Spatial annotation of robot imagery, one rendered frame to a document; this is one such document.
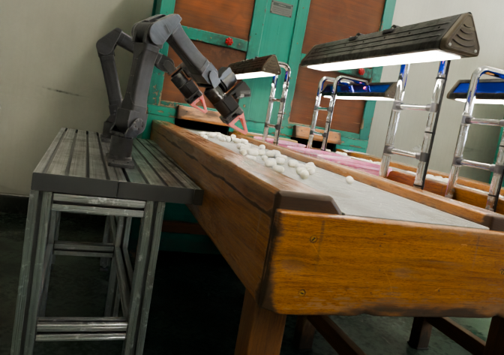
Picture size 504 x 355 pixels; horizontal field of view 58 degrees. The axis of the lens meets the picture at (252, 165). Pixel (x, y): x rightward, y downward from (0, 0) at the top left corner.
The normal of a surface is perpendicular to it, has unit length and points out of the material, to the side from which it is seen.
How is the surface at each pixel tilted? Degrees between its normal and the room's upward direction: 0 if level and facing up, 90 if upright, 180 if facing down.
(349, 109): 90
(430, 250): 90
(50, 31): 90
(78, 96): 90
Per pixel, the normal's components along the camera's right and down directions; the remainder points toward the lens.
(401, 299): 0.31, 0.15
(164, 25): 0.74, 0.20
